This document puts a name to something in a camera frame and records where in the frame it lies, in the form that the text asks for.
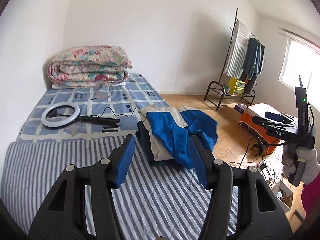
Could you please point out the black metal clothes rack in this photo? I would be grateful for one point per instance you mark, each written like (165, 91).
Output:
(218, 91)

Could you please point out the dark navy folded garment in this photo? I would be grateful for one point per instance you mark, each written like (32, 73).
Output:
(150, 152)

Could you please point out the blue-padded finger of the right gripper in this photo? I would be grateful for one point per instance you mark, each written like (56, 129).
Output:
(278, 118)

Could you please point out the striped cloth on rack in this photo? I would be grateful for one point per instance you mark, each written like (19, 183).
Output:
(237, 52)

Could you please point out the beige and blue jacket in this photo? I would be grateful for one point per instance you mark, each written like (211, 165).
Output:
(170, 129)

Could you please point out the cardboard box on floor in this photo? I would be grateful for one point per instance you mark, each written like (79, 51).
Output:
(284, 195)

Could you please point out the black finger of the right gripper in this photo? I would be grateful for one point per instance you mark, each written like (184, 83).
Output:
(262, 122)

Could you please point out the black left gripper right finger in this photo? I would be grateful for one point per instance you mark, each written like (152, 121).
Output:
(242, 205)

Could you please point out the floral folded comforter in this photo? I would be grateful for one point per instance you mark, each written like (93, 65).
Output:
(89, 66)

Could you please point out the white ring light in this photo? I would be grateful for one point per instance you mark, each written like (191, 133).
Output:
(52, 119)

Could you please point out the dark hanging clothes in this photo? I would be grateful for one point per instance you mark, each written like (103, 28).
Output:
(253, 64)

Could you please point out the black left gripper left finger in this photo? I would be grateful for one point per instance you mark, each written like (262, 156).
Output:
(80, 204)

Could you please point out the yellow box on rack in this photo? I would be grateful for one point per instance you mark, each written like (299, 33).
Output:
(236, 86)

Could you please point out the orange covered small table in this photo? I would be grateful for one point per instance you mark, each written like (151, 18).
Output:
(259, 109)

